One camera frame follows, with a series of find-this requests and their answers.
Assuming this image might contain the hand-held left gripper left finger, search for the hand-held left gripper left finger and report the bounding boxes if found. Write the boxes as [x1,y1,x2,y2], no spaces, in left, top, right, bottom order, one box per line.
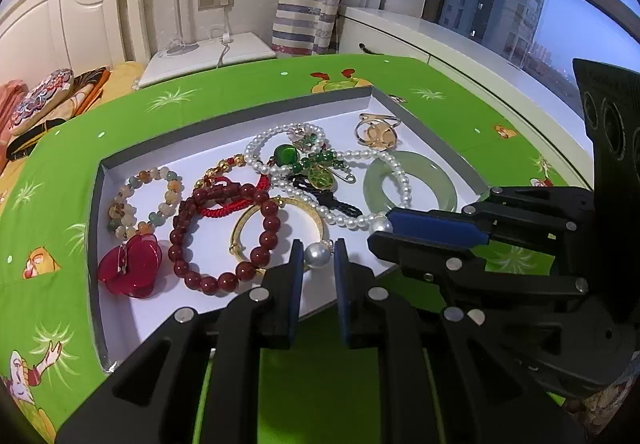
[55,239,306,444]

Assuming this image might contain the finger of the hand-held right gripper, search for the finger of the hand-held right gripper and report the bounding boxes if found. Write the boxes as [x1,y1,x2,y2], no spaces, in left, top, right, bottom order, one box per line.
[387,186,596,255]
[367,231,591,315]

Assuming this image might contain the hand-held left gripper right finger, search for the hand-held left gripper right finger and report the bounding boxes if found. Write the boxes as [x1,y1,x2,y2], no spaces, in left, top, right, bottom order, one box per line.
[334,238,586,444]

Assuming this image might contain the pearl necklace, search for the pearl necklace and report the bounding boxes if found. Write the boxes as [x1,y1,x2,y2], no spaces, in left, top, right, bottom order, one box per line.
[244,123,413,271]

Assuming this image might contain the rose gold bangle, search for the rose gold bangle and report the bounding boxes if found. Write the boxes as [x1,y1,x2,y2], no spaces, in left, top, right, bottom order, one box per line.
[355,113,401,151]

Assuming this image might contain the grey jewelry box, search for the grey jewelry box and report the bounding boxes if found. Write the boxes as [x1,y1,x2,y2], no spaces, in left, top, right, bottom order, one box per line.
[89,84,488,372]

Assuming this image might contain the person's right forearm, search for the person's right forearm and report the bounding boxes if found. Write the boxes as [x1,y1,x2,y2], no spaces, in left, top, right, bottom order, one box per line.
[560,374,640,430]

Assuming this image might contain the jade green bangle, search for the jade green bangle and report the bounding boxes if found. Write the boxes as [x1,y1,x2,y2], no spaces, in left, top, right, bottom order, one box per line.
[362,151,458,219]

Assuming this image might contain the green bead brooch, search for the green bead brooch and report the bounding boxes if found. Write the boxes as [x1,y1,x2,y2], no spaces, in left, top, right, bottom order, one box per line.
[272,124,358,192]

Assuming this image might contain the red flower brooch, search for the red flower brooch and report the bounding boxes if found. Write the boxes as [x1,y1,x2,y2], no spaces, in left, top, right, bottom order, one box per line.
[97,234,163,299]

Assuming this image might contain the white window cabinet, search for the white window cabinet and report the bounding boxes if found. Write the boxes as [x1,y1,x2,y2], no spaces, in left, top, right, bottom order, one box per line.
[339,6,596,189]

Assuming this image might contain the white nightstand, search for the white nightstand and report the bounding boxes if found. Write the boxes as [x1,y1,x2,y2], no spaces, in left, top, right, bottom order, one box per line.
[137,31,277,88]

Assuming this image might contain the green printed table cover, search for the green printed table cover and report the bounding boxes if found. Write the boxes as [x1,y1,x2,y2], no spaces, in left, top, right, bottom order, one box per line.
[0,54,596,444]

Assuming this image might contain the brown orange-edged cushion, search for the brown orange-edged cushion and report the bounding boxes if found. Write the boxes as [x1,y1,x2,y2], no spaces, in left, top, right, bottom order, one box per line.
[42,66,112,132]

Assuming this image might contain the embroidered patterned cushion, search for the embroidered patterned cushion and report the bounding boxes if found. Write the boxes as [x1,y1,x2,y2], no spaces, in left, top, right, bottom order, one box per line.
[7,68,76,137]

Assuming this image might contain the white bed headboard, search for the white bed headboard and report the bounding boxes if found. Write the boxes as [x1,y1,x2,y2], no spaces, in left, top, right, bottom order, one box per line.
[0,0,151,84]

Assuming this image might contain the pink blanket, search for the pink blanket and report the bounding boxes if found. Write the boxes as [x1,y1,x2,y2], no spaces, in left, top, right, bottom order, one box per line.
[0,80,28,145]

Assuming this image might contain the dark red bead bracelet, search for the dark red bead bracelet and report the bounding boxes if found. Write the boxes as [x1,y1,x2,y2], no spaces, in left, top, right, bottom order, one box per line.
[169,184,287,295]

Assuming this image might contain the black braided cord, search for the black braided cord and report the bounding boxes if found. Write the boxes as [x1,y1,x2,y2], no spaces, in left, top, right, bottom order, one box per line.
[287,174,363,217]

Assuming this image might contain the red cord gold bead bracelet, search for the red cord gold bead bracelet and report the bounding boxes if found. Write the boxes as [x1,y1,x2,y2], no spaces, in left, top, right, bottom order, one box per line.
[192,154,271,219]

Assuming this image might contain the multicolour agate bead bracelet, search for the multicolour agate bead bracelet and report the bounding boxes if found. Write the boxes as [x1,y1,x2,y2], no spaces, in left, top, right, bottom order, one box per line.
[109,166,183,241]

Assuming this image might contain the white charger cable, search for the white charger cable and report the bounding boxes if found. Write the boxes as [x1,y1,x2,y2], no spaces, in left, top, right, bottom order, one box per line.
[207,4,236,69]

